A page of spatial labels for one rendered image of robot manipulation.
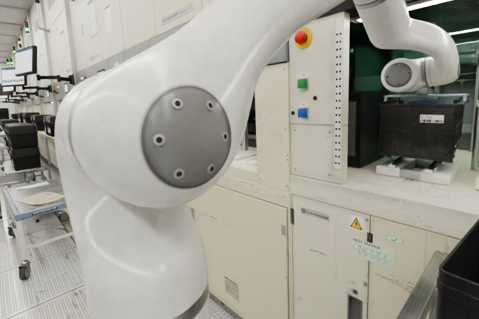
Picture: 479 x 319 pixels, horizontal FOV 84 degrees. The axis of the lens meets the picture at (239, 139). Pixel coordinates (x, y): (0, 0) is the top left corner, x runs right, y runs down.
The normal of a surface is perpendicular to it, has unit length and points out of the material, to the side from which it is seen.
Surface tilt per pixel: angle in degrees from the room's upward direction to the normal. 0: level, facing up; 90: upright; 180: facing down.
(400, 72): 90
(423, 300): 0
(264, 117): 90
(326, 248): 90
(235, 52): 66
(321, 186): 90
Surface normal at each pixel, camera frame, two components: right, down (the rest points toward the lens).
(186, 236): 0.55, -0.81
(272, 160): -0.73, 0.12
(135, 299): 0.09, -0.01
